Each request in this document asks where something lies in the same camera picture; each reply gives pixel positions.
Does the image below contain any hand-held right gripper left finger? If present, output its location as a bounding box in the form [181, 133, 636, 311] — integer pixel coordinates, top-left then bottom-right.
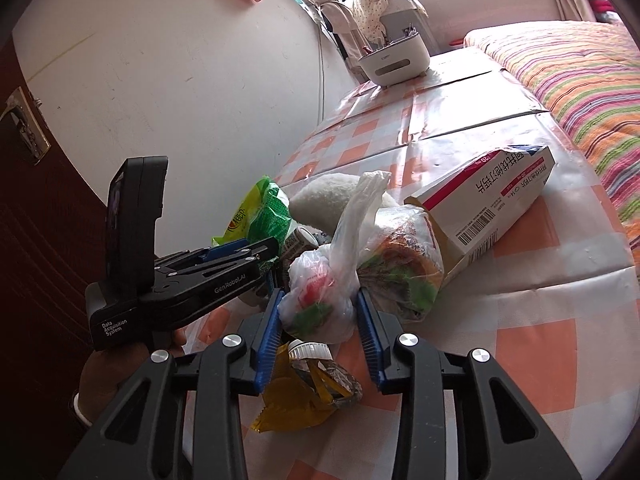
[57, 292, 292, 480]

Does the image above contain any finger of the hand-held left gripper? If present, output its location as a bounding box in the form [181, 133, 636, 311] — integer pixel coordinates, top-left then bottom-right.
[152, 236, 281, 281]
[141, 258, 276, 332]

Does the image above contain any metal door latch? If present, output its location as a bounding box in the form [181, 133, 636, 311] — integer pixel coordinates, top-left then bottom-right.
[0, 86, 52, 167]

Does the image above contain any polka-dot cloth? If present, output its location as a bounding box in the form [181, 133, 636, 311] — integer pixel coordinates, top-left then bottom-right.
[349, 0, 427, 47]

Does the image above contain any green snack packet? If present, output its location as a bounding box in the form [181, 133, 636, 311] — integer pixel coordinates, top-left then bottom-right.
[212, 175, 292, 262]

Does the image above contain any torn cardboard medicine box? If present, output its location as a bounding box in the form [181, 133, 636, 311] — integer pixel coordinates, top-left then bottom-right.
[403, 144, 557, 287]

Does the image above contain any orange checkered tablecloth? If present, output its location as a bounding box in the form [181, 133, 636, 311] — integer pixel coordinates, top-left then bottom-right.
[180, 49, 640, 480]

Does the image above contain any brown wooden door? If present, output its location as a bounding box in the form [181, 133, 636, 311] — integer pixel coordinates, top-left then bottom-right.
[0, 35, 108, 466]

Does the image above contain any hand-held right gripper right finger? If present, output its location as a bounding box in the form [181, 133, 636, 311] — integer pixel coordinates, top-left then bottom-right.
[352, 287, 584, 480]

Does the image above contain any white labelled tube bottle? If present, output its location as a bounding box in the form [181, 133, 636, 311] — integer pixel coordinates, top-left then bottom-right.
[284, 226, 319, 262]

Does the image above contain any white plastic bag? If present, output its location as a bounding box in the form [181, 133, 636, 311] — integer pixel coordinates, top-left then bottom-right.
[277, 170, 393, 344]

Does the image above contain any white desktop organizer box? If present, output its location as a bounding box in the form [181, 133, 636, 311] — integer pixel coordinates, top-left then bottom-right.
[356, 30, 432, 87]

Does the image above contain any stack of folded blankets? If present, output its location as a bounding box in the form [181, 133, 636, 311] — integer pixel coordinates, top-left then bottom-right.
[589, 0, 632, 27]

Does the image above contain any person's left hand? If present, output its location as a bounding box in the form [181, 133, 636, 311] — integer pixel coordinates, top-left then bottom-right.
[79, 329, 189, 426]

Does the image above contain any striped bed blanket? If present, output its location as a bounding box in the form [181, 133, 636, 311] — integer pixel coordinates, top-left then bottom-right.
[464, 20, 640, 253]

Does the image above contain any clear bag with colourful wrapper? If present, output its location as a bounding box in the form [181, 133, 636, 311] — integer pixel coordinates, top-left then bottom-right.
[356, 206, 446, 322]

